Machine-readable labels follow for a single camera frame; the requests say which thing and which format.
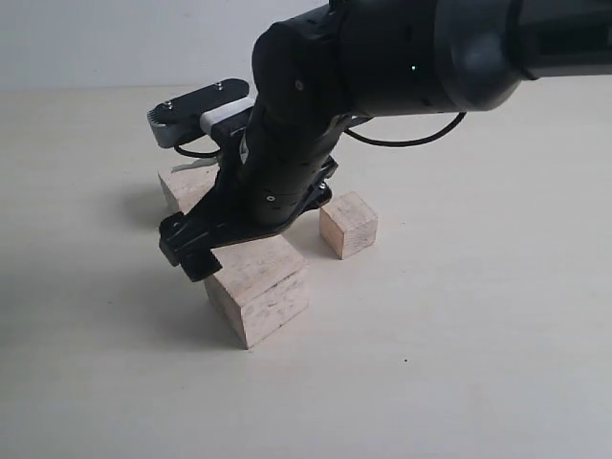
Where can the second largest wooden cube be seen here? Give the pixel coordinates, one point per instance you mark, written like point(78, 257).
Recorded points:
point(183, 190)

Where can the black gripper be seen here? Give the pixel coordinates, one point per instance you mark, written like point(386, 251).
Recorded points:
point(275, 175)

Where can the third largest wooden cube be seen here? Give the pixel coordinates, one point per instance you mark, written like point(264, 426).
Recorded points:
point(348, 225)

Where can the white zip tie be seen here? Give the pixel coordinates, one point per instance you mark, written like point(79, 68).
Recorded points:
point(201, 163)

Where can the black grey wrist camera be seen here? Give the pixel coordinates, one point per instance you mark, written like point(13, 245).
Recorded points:
point(176, 121)

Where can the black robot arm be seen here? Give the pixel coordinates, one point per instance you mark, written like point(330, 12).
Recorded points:
point(318, 75)

